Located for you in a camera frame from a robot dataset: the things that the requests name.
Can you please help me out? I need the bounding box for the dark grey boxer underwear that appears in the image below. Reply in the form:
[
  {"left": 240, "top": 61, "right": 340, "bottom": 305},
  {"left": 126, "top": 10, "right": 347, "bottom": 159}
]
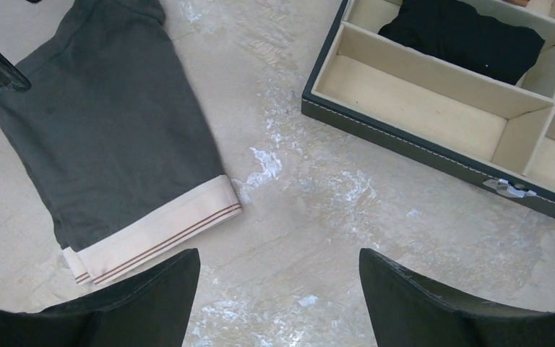
[{"left": 0, "top": 1, "right": 242, "bottom": 285}]

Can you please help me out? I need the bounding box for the beige compartment organizer box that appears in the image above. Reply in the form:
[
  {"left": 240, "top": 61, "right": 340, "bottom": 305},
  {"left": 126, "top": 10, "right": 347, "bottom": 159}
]
[{"left": 301, "top": 1, "right": 555, "bottom": 218}]

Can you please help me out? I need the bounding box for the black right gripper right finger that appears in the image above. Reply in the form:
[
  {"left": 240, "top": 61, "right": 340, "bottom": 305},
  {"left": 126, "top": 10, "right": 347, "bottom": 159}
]
[{"left": 358, "top": 248, "right": 555, "bottom": 346}]

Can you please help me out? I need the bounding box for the black rolled underwear left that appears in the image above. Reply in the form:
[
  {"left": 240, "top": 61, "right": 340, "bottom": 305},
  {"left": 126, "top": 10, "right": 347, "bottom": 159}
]
[{"left": 378, "top": 0, "right": 545, "bottom": 85}]

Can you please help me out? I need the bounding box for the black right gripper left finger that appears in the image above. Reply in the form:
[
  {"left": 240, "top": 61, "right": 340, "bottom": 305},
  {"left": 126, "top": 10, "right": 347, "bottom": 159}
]
[{"left": 0, "top": 249, "right": 200, "bottom": 346}]

